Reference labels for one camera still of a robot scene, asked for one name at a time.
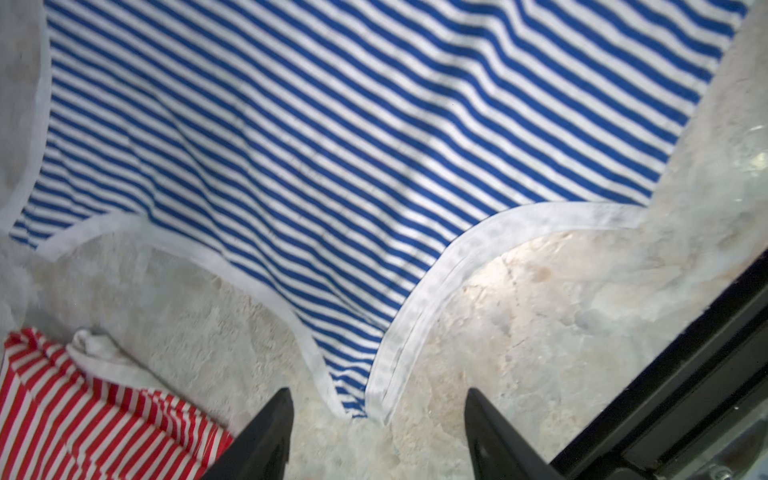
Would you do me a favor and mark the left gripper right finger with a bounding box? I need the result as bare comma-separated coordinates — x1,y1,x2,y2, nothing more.
464,388,564,480

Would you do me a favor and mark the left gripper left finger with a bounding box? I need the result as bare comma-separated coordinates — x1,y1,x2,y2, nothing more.
201,388,294,480

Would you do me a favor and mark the red white striped tank top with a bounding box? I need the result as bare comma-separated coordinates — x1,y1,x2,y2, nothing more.
1,328,234,479

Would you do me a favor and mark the navy white striped tank top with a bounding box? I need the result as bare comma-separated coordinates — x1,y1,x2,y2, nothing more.
1,1,750,424

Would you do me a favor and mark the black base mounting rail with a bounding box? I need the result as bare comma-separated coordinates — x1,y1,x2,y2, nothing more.
550,254,767,479

